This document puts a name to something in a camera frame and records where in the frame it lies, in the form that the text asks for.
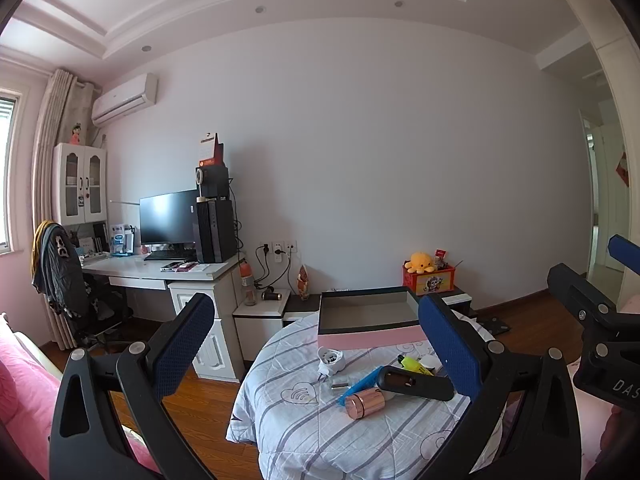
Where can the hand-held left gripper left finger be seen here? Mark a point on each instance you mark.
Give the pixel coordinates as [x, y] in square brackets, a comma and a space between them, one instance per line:
[182, 345]

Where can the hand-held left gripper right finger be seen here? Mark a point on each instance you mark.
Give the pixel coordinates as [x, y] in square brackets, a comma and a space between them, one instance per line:
[447, 345]

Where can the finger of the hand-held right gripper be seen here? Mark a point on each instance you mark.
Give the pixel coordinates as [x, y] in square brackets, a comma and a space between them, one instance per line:
[625, 252]
[575, 290]

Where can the yellow highlighter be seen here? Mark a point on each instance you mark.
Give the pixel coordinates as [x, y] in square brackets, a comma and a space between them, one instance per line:
[415, 365]

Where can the black remote control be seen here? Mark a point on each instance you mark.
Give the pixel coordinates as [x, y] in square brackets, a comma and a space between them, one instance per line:
[420, 385]

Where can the pink box with dark rim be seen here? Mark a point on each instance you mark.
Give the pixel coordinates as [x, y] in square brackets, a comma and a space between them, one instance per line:
[370, 338]

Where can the blue highlighter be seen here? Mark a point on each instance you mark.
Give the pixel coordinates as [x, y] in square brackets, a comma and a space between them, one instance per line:
[362, 382]

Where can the rose gold metal can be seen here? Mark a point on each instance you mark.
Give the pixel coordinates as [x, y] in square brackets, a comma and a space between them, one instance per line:
[365, 404]

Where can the white handheld fan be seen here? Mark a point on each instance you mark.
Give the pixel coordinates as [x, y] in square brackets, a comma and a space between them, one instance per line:
[332, 359]

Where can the white plug charger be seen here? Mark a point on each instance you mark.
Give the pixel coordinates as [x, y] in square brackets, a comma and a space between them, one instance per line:
[323, 374]

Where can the white door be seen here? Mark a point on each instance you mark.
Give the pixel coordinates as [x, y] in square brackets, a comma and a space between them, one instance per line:
[612, 220]

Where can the black floor scale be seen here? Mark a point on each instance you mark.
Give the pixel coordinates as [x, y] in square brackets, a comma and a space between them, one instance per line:
[492, 324]

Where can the white desk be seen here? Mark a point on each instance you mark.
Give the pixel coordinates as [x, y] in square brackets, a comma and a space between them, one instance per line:
[227, 310]

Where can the red printed crate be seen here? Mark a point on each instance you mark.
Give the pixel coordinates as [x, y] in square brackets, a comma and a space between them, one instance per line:
[430, 283]

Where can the pink printed blanket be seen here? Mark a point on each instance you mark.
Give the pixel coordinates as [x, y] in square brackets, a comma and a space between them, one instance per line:
[605, 440]

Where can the dark smartphone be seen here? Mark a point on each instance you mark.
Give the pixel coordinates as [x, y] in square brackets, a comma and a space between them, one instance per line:
[171, 266]

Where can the red door decoration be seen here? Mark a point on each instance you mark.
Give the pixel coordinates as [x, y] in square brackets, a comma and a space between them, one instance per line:
[623, 170]

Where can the black office chair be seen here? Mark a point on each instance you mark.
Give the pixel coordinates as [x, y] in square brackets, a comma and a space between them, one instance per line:
[102, 322]

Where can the orange octopus plush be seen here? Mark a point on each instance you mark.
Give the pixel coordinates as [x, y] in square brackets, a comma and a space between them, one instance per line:
[419, 262]

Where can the bottle with orange cap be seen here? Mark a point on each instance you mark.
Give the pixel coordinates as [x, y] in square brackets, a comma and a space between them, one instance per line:
[248, 285]

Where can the small red white box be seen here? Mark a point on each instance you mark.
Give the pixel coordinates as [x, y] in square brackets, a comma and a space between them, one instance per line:
[440, 254]

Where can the small black cylinder speaker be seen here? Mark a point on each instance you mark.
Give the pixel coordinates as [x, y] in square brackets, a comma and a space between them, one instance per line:
[270, 294]

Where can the long low white cabinet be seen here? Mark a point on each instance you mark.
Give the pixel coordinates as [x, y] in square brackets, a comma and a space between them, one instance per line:
[296, 316]

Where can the black computer tower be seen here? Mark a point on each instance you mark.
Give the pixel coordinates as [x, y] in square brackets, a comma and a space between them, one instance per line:
[215, 232]

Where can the blue white carton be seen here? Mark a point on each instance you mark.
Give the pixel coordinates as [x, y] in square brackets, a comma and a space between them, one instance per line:
[121, 241]

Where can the black computer monitor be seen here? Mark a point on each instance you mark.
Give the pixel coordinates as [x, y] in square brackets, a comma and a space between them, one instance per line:
[167, 217]

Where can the anatomical torso model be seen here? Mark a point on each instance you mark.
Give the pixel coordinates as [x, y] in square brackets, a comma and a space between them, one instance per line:
[304, 284]

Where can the grey jacket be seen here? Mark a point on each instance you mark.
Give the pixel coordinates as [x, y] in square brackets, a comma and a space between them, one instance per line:
[62, 270]

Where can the black projector box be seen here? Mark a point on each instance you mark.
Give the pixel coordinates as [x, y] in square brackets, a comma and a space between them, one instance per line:
[216, 182]

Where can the pink bed blanket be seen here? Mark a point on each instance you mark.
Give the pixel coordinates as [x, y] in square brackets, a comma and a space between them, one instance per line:
[20, 385]

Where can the yellow garment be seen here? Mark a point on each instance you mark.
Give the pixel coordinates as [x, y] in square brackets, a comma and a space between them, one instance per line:
[39, 245]

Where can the white glass-door cabinet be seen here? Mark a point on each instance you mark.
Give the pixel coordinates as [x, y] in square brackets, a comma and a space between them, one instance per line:
[65, 212]

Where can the red white calendar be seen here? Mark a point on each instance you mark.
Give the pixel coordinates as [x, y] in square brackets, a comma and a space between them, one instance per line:
[207, 147]

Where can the small doll figure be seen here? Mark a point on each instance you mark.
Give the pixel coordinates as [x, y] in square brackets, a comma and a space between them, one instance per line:
[76, 134]

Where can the window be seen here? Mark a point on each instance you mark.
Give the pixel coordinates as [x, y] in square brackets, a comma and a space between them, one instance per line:
[6, 170]

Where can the white air conditioner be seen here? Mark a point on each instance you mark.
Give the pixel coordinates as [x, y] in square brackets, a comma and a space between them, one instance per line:
[125, 100]

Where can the white wall sockets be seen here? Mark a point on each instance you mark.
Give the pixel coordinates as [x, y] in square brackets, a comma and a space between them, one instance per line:
[279, 249]

